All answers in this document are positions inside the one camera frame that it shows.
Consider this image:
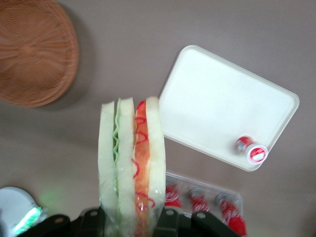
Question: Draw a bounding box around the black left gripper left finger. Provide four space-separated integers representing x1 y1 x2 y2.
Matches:
40 208 108 237

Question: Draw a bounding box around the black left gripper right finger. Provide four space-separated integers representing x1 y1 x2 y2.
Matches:
154 208 242 237

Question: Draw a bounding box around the triangular sandwich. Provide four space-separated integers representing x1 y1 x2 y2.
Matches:
98 95 167 237

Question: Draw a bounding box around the beige plastic serving tray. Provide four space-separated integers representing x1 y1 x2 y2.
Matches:
157 44 301 173

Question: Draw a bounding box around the round brown wicker basket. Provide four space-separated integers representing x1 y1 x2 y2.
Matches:
0 0 80 109

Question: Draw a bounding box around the clear acrylic bottle rack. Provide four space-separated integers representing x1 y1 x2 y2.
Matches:
163 172 244 237

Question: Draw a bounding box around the small red yogurt cup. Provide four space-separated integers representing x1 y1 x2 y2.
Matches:
236 135 269 165

